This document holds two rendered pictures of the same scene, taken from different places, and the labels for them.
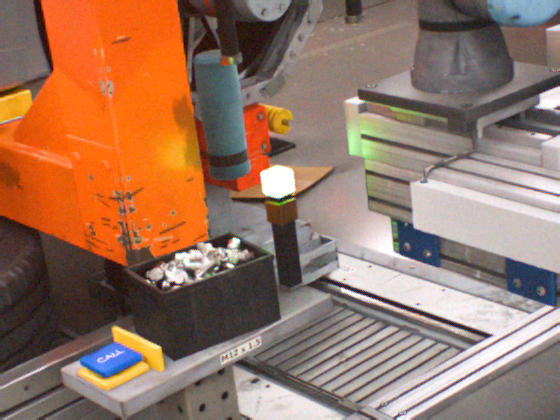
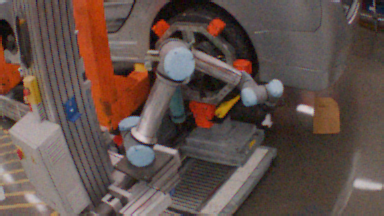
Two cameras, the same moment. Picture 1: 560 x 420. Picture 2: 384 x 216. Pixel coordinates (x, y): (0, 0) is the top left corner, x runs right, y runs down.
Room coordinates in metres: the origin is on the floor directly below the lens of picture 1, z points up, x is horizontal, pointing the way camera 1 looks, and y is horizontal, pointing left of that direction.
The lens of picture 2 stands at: (1.82, -2.50, 2.12)
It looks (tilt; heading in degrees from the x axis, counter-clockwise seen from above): 31 degrees down; 75
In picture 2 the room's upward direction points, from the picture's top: 10 degrees counter-clockwise
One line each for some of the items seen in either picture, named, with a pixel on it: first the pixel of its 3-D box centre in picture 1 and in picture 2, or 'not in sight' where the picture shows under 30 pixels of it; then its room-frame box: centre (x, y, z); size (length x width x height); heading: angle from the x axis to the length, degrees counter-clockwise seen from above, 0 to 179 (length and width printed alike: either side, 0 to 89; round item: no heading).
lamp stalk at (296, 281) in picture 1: (284, 230); not in sight; (1.87, 0.00, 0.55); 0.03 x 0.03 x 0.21; 39
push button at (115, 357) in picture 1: (111, 362); not in sight; (1.63, 0.28, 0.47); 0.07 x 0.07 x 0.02; 39
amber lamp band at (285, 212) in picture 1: (281, 209); not in sight; (1.87, 0.00, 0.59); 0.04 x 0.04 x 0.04; 39
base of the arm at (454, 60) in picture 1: (460, 45); not in sight; (1.71, -0.29, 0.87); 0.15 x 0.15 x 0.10
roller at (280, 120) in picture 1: (249, 114); (228, 103); (2.72, 0.04, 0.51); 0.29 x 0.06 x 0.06; 39
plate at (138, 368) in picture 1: (113, 370); not in sight; (1.63, 0.28, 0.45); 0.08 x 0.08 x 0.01; 39
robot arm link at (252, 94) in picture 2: not in sight; (253, 93); (2.53, -0.85, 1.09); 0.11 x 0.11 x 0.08; 85
